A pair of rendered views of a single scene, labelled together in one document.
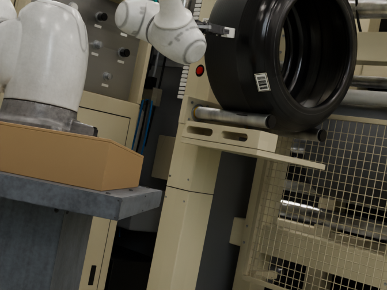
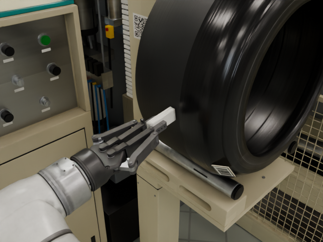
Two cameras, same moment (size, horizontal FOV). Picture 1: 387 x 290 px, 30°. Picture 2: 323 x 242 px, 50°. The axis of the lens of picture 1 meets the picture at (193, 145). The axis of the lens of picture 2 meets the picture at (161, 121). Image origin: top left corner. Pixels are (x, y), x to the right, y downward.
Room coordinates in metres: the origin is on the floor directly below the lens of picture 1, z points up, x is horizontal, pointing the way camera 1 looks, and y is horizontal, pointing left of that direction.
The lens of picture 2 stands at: (1.65, -0.04, 1.53)
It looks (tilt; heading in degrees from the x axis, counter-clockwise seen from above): 32 degrees down; 0
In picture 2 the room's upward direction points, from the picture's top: straight up
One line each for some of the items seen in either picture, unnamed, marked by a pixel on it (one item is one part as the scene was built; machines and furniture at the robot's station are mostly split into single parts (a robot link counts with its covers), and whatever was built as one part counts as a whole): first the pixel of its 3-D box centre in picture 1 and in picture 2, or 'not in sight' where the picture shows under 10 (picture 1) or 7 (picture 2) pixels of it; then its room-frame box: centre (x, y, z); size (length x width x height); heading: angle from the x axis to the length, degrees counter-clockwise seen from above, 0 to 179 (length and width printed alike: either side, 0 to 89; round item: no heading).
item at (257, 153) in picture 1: (253, 152); (216, 166); (2.52, -0.21, 0.80); 0.37 x 0.36 x 0.02; 134
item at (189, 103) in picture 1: (222, 119); not in sight; (2.65, -0.09, 0.90); 0.40 x 0.03 x 0.10; 134
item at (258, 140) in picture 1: (227, 136); (187, 177); (2.42, -0.11, 0.84); 0.36 x 0.09 x 0.06; 44
